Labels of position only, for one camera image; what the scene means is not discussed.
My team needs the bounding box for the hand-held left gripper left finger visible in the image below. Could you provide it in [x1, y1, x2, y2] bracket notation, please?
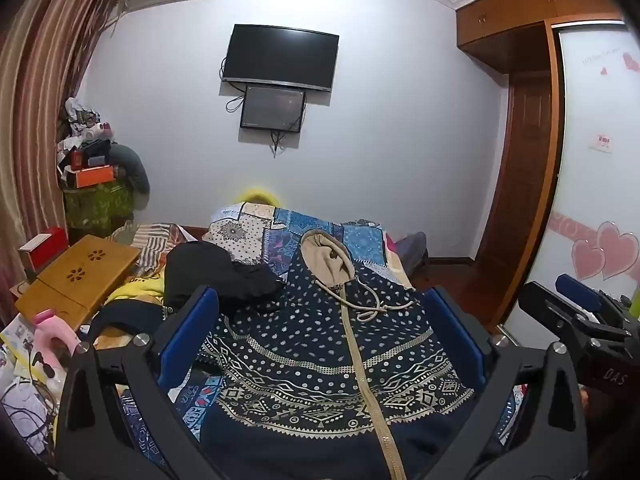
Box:
[54, 285, 221, 480]

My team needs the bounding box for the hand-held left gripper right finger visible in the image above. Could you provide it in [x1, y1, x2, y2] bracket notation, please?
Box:
[404, 286, 589, 480]

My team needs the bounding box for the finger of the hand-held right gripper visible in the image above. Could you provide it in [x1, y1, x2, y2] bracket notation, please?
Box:
[555, 273, 632, 322]
[517, 281, 608, 356]

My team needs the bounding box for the black garment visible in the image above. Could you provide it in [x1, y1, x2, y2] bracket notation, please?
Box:
[162, 241, 287, 322]

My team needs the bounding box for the navy patterned hoodie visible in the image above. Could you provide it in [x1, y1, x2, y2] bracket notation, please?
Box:
[197, 229, 506, 480]

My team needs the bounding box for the yellow printed blanket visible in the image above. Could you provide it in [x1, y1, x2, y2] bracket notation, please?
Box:
[102, 265, 166, 311]

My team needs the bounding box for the dark navy cloth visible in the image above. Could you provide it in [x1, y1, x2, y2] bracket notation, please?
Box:
[89, 299, 167, 347]

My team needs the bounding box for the purple cloth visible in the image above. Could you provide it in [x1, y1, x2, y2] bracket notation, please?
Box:
[395, 232, 429, 274]

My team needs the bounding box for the striped orange patchwork cloth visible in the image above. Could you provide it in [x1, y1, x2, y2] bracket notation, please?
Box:
[107, 221, 186, 278]

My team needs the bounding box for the brown wooden door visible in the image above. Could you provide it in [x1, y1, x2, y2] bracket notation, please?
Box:
[470, 72, 556, 331]

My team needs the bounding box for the wooden lap desk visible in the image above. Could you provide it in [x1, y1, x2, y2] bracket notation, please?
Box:
[15, 234, 142, 332]

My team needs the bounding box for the wooden wardrobe with white door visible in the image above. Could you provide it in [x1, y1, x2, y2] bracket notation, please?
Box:
[452, 0, 640, 341]

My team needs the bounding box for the pink toy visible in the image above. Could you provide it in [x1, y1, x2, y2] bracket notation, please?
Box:
[32, 309, 81, 368]

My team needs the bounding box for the yellow round object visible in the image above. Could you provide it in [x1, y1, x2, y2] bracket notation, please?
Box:
[235, 187, 281, 207]

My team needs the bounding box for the red box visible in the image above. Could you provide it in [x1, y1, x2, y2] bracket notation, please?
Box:
[19, 226, 68, 281]

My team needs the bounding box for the grey pillow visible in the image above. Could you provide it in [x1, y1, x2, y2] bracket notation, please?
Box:
[107, 143, 151, 196]

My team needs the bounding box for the patchwork bed sheet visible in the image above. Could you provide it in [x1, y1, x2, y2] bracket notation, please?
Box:
[120, 201, 521, 466]

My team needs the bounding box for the orange box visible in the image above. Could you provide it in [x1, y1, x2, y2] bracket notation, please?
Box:
[67, 165, 116, 188]

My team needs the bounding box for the pile of clutter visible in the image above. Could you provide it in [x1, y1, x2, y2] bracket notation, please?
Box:
[56, 97, 118, 171]

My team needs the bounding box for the striped brown curtain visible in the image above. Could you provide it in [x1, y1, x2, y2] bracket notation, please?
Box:
[0, 0, 131, 321]

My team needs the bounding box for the small wall-mounted monitor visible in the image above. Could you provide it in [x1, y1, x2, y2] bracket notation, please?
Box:
[239, 85, 307, 134]

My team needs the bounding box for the wall-mounted black television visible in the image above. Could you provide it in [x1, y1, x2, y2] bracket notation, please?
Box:
[222, 23, 340, 93]

